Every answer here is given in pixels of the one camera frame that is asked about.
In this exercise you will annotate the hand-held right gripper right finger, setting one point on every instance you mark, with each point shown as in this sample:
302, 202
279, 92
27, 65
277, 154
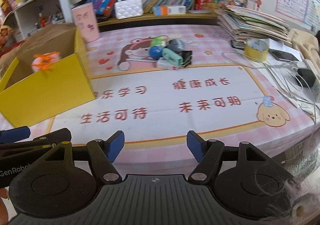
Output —
196, 146

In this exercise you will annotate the black wallet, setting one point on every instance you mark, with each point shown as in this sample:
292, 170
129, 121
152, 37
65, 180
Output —
103, 19

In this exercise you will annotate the mint green handheld fan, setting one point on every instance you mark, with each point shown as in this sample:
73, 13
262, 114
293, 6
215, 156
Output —
172, 56

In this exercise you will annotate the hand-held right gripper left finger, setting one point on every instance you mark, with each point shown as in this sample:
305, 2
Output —
115, 145

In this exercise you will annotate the yellow cardboard box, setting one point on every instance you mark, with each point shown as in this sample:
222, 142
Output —
45, 94

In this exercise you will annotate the small pink duck plush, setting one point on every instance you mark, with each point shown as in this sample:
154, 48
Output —
43, 62

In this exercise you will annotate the stack of booklets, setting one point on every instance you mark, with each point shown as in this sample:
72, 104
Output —
250, 24

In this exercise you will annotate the grey fluffy fur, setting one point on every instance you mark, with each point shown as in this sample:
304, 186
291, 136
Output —
307, 200

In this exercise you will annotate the black power adapter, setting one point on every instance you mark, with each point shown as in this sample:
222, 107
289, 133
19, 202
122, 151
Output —
306, 76

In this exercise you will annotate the white power strip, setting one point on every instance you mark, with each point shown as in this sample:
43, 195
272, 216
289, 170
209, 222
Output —
315, 77

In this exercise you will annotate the black binder clip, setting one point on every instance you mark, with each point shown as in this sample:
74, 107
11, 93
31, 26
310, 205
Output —
187, 58

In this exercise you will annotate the pink printed tumbler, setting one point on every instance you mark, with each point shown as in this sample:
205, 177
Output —
86, 23

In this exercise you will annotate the grey pencil case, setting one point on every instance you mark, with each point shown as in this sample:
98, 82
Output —
200, 11

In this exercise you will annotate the person's left hand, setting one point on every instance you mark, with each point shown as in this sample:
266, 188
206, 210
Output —
3, 202

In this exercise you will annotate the orange blue white carton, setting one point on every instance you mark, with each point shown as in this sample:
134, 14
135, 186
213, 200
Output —
170, 10

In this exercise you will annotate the white side shelf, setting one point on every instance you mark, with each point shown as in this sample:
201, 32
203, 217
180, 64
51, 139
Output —
22, 24

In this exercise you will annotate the orange cat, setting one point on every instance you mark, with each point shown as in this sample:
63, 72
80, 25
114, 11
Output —
10, 61

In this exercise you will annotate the bunch of pens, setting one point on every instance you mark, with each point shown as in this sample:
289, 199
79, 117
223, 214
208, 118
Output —
50, 18

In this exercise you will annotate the blue ball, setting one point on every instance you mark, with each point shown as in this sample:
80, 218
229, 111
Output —
155, 52

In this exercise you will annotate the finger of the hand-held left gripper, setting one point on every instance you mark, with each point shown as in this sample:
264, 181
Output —
15, 134
57, 136

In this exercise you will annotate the beige cloth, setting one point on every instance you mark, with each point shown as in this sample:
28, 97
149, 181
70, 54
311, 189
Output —
305, 42

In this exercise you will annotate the grey smartphone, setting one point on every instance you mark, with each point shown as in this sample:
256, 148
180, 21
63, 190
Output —
285, 56

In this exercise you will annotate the green plush toy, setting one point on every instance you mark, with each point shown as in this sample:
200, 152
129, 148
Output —
158, 41

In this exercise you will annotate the yellow tape roll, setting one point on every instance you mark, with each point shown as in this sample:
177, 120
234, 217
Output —
255, 53

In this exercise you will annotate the grey round toy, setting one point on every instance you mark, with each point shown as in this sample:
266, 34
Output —
176, 45

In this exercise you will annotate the white plastic block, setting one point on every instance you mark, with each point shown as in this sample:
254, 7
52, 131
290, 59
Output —
165, 63

